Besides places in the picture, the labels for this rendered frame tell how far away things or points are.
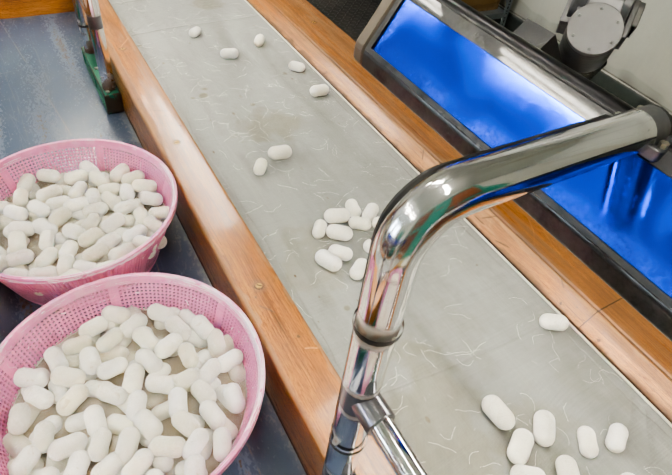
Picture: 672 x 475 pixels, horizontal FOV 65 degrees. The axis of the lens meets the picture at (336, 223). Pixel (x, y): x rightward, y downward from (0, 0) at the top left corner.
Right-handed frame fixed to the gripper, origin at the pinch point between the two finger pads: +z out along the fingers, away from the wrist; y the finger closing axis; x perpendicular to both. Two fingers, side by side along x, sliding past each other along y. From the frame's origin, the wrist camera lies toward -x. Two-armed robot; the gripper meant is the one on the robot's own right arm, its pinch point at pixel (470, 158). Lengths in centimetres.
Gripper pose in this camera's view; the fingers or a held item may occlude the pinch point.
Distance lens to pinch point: 71.2
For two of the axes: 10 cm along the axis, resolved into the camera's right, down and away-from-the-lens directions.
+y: 5.0, 6.4, -5.8
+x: 4.8, 3.5, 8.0
